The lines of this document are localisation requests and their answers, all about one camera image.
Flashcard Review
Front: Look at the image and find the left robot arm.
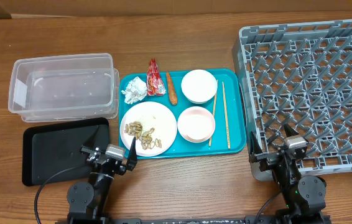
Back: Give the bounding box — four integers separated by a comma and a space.
67, 130, 137, 223

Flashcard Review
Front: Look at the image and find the orange carrot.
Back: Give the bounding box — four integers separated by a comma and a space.
166, 72, 178, 105

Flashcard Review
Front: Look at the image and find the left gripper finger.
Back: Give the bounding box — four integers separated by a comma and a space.
126, 137, 137, 171
82, 126, 100, 149

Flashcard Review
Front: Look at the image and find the white bowl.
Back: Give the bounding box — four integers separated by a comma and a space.
181, 70, 218, 104

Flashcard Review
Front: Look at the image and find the clear plastic bin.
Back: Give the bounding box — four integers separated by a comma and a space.
7, 53, 119, 123

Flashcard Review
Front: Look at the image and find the grey dishwasher rack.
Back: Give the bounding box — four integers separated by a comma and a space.
232, 19, 352, 175

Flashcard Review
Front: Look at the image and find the black tray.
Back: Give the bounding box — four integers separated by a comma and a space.
22, 118, 109, 187

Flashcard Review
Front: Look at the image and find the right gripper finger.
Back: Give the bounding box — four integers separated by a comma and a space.
284, 123, 299, 137
249, 131, 262, 162

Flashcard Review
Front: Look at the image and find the crumpled white tissue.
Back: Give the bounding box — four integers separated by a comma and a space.
121, 77, 147, 105

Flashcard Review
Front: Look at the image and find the red snack wrapper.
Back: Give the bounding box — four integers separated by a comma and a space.
146, 58, 166, 96

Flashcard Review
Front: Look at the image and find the peanut shells pile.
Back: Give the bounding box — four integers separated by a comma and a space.
124, 121, 162, 150

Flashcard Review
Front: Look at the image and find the pink plate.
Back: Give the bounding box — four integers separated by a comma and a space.
119, 101, 177, 157

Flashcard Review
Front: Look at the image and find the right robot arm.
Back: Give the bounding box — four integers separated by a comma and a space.
249, 124, 331, 223

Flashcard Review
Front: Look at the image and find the pink bowl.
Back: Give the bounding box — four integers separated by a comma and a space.
177, 106, 216, 143

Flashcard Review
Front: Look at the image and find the teal serving tray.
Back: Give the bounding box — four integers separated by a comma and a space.
119, 68, 246, 159

